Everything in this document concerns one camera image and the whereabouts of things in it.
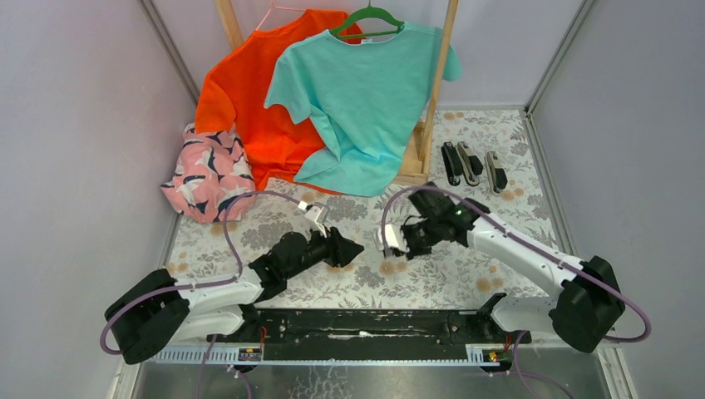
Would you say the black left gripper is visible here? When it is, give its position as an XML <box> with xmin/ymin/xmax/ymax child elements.
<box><xmin>283</xmin><ymin>223</ymin><xmax>364</xmax><ymax>283</ymax></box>

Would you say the beige and black stapler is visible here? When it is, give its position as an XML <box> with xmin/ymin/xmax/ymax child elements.
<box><xmin>456</xmin><ymin>141</ymin><xmax>483</xmax><ymax>186</ymax></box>

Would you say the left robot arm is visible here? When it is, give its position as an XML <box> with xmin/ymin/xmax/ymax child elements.
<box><xmin>100</xmin><ymin>227</ymin><xmax>364</xmax><ymax>364</ymax></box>

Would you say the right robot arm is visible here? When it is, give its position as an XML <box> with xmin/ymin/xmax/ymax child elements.
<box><xmin>378</xmin><ymin>183</ymin><xmax>626</xmax><ymax>353</ymax></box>

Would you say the wooden rack base tray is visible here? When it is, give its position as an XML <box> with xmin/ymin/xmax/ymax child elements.
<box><xmin>392</xmin><ymin>121</ymin><xmax>433</xmax><ymax>185</ymax></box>

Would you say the teal t-shirt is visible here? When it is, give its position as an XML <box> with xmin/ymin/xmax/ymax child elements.
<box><xmin>264</xmin><ymin>22</ymin><xmax>443</xmax><ymax>197</ymax></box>

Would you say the pink bird-pattern cloth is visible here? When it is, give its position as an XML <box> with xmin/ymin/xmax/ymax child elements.
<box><xmin>160</xmin><ymin>123</ymin><xmax>256</xmax><ymax>224</ymax></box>

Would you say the orange t-shirt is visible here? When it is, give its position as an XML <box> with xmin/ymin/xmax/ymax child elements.
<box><xmin>195</xmin><ymin>9</ymin><xmax>348</xmax><ymax>190</ymax></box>

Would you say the green clothes hanger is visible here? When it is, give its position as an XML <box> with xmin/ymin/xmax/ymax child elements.
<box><xmin>329</xmin><ymin>1</ymin><xmax>405</xmax><ymax>41</ymax></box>

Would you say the pink clothes hanger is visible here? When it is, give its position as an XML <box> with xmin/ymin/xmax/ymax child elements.
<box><xmin>255</xmin><ymin>1</ymin><xmax>306</xmax><ymax>32</ymax></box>

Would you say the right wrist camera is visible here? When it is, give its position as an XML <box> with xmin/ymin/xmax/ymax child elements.
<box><xmin>375</xmin><ymin>224</ymin><xmax>408</xmax><ymax>258</ymax></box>

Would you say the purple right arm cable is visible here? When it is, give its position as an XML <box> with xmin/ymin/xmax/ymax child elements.
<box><xmin>380</xmin><ymin>185</ymin><xmax>653</xmax><ymax>399</ymax></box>

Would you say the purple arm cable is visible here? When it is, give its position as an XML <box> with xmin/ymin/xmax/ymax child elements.
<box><xmin>99</xmin><ymin>190</ymin><xmax>309</xmax><ymax>399</ymax></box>
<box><xmin>380</xmin><ymin>185</ymin><xmax>653</xmax><ymax>399</ymax></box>

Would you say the wooden rack right post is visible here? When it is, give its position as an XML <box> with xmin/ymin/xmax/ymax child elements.
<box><xmin>417</xmin><ymin>0</ymin><xmax>459</xmax><ymax>162</ymax></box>

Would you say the wooden rack post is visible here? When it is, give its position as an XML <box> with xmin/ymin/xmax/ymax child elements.
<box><xmin>214</xmin><ymin>0</ymin><xmax>244</xmax><ymax>51</ymax></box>
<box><xmin>417</xmin><ymin>0</ymin><xmax>459</xmax><ymax>162</ymax></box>

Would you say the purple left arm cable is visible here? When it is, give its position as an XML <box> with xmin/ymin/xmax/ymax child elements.
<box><xmin>99</xmin><ymin>190</ymin><xmax>309</xmax><ymax>399</ymax></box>

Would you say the wooden rack left post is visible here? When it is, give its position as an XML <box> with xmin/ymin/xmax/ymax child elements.
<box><xmin>214</xmin><ymin>0</ymin><xmax>244</xmax><ymax>51</ymax></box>

